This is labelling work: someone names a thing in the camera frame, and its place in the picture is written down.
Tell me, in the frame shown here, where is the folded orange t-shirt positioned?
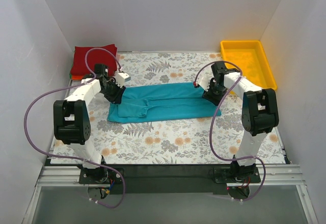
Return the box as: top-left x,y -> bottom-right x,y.
71,75 -> 84,80

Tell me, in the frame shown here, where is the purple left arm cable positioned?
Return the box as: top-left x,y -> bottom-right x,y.
23,47 -> 126,208

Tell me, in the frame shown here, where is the aluminium frame rail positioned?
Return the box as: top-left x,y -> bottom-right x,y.
37,164 -> 306,186

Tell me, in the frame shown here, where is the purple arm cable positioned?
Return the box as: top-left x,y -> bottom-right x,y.
193,60 -> 267,202
23,47 -> 126,208

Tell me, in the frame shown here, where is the yellow plastic tray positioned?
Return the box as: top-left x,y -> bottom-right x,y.
220,40 -> 277,90

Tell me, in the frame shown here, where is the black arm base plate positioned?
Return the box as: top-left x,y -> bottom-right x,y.
78,164 -> 263,195

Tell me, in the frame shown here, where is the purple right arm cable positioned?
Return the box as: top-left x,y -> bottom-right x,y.
193,60 -> 267,202

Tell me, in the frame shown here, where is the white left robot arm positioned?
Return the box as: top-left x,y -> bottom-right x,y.
53,64 -> 130,182

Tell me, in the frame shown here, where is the teal t-shirt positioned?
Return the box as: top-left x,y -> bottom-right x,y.
107,82 -> 216,123

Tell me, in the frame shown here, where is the folded pink t-shirt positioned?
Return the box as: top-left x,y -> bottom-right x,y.
116,54 -> 120,66

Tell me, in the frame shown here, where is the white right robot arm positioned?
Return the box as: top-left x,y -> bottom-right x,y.
193,61 -> 279,183

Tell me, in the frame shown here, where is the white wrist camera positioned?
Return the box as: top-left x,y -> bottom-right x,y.
193,75 -> 210,92
114,72 -> 131,88

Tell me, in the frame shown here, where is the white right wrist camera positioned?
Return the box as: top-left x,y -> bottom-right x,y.
193,75 -> 210,92

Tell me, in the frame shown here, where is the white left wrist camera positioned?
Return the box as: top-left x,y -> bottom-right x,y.
114,72 -> 131,88

